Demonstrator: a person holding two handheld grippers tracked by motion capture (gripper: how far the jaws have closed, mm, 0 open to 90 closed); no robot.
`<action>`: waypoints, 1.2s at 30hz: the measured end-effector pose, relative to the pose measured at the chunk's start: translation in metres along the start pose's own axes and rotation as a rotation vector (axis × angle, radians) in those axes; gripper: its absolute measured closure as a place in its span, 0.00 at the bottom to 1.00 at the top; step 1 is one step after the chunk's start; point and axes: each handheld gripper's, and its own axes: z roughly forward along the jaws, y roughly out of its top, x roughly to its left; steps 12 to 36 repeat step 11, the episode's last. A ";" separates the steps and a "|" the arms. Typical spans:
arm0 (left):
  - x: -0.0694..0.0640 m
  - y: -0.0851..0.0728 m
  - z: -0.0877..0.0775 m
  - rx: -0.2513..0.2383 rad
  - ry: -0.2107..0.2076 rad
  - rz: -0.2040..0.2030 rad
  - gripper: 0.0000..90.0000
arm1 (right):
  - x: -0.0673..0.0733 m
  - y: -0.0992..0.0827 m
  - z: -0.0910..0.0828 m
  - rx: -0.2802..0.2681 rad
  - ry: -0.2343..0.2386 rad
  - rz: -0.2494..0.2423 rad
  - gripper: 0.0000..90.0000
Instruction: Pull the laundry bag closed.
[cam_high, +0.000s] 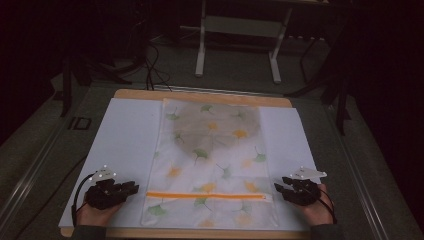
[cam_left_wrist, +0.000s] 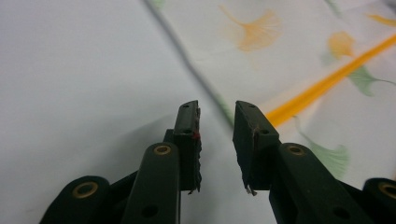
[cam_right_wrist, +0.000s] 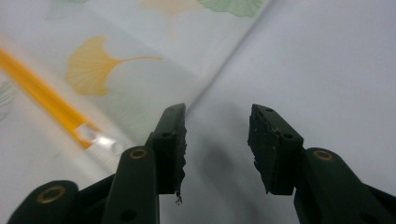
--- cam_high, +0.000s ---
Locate dark metal stand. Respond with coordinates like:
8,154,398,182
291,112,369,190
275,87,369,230
59,49,134,118
285,29,354,137

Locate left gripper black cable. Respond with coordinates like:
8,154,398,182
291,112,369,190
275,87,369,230
71,173,96,228

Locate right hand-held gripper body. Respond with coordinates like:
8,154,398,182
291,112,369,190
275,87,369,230
285,166,328,207

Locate leaf print mesh laundry bag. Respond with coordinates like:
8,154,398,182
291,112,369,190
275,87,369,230
140,97,280,229

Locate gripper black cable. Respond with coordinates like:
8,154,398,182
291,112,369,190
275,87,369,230
71,173,96,228
316,188,338,225

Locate black floor cables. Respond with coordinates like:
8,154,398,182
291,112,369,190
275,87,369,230
143,42,174,93

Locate white mat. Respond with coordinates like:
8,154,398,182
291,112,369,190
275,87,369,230
58,97,318,232

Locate white metal stand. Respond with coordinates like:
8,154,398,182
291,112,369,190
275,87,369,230
194,0,295,85

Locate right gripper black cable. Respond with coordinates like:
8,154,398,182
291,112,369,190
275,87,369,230
316,188,338,225

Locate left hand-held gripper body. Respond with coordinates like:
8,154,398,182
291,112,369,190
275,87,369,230
83,165,125,211

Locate black floor bracket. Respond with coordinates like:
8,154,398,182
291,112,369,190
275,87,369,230
67,116,92,131

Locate metal floor rail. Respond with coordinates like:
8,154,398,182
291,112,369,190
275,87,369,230
324,105,392,240
0,109,84,224

